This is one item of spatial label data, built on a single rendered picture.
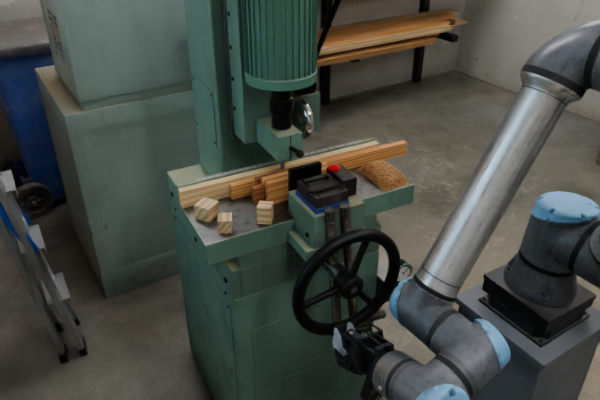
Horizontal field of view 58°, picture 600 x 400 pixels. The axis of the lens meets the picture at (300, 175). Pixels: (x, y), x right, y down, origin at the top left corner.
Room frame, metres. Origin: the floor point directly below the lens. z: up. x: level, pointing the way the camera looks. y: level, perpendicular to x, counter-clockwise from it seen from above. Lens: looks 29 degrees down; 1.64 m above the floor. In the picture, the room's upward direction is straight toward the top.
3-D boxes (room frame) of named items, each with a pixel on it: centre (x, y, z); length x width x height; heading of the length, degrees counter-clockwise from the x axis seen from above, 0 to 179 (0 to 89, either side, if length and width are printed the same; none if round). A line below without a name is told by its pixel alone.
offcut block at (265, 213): (1.10, 0.08, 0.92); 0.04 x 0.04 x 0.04; 83
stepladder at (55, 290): (1.55, 1.00, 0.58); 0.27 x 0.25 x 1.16; 121
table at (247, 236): (1.19, -0.02, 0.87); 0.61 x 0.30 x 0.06; 118
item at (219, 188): (1.30, 0.04, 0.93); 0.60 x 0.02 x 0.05; 118
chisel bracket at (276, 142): (1.29, 0.05, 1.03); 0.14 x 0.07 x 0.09; 28
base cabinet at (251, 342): (1.38, 0.10, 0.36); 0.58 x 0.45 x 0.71; 28
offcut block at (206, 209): (1.12, 0.23, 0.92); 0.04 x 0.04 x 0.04; 62
